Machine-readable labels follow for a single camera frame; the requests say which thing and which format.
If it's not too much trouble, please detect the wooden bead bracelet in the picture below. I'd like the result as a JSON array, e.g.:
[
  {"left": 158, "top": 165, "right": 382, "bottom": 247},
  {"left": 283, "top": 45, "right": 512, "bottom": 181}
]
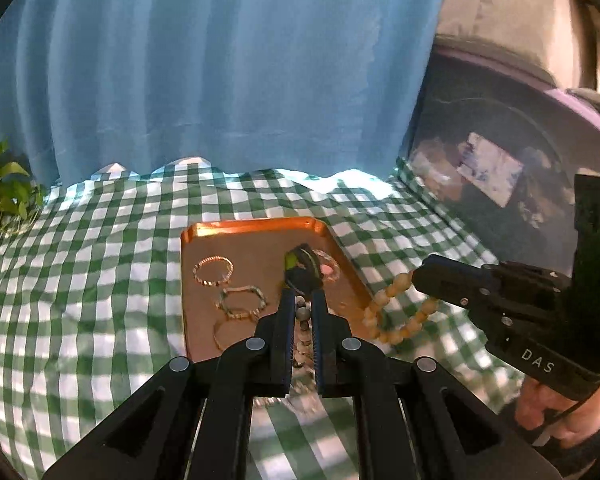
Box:
[{"left": 362, "top": 272, "right": 440, "bottom": 345}]

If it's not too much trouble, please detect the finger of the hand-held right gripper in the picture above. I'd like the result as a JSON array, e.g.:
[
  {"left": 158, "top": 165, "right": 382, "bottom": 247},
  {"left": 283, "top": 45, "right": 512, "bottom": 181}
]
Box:
[
  {"left": 411, "top": 269, "right": 492, "bottom": 322},
  {"left": 420, "top": 254, "right": 501, "bottom": 283}
]

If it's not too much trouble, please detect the white paper sticker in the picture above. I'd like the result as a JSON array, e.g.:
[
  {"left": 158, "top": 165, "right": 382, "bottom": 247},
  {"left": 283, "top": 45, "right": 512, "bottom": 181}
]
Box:
[{"left": 455, "top": 132, "right": 525, "bottom": 207}]

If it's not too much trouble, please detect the beige cushion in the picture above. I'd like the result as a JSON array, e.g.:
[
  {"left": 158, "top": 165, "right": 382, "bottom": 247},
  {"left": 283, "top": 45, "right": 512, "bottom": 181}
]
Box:
[{"left": 437, "top": 0, "right": 596, "bottom": 91}]

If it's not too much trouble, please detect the orange metal tray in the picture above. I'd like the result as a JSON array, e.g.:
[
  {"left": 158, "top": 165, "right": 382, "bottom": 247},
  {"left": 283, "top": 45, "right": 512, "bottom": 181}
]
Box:
[{"left": 180, "top": 216, "right": 374, "bottom": 364}]

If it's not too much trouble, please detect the green checkered tablecloth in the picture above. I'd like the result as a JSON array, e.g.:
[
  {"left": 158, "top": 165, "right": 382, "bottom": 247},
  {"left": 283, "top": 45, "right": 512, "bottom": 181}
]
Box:
[{"left": 0, "top": 157, "right": 531, "bottom": 480}]

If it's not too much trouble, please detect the pink beaded bracelet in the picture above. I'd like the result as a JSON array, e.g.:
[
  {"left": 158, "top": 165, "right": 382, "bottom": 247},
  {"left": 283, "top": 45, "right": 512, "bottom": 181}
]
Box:
[{"left": 312, "top": 249, "right": 342, "bottom": 284}]

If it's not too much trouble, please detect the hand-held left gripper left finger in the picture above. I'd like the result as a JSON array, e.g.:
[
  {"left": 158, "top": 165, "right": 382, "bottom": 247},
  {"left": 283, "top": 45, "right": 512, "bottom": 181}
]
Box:
[{"left": 42, "top": 287, "right": 299, "bottom": 480}]

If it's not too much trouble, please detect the person's right hand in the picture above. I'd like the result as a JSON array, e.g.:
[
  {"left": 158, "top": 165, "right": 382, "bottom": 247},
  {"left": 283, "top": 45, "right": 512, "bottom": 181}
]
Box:
[{"left": 514, "top": 377, "right": 600, "bottom": 448}]

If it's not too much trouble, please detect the dark beaded bracelet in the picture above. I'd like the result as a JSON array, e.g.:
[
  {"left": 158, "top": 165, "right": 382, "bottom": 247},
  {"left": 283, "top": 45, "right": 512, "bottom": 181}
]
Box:
[{"left": 292, "top": 296, "right": 314, "bottom": 367}]

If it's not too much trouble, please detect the potted green plant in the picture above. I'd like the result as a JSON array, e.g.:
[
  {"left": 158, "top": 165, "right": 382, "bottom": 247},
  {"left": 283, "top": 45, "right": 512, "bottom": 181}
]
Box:
[{"left": 0, "top": 140, "right": 47, "bottom": 241}]

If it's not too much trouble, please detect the dark round appliance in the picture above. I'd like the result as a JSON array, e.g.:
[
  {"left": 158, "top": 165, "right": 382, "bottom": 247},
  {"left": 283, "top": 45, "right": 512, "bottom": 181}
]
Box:
[{"left": 405, "top": 45, "right": 600, "bottom": 281}]

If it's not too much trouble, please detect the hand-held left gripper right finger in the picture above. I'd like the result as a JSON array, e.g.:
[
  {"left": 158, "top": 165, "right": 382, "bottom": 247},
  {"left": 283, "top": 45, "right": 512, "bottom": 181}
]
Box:
[{"left": 311, "top": 289, "right": 565, "bottom": 480}]

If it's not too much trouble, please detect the thin gold bangle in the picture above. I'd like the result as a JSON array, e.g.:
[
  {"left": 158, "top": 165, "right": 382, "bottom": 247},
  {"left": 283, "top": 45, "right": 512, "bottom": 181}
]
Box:
[{"left": 212, "top": 317, "right": 261, "bottom": 354}]

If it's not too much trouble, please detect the gold beaded bracelet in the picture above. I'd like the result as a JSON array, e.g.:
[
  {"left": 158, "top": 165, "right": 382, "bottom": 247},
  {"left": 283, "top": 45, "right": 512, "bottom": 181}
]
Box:
[{"left": 192, "top": 256, "right": 234, "bottom": 287}]

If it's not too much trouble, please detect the blue curtain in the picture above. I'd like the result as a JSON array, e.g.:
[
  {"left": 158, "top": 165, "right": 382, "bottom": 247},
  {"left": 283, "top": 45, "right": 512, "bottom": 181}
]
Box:
[{"left": 0, "top": 0, "right": 451, "bottom": 187}]

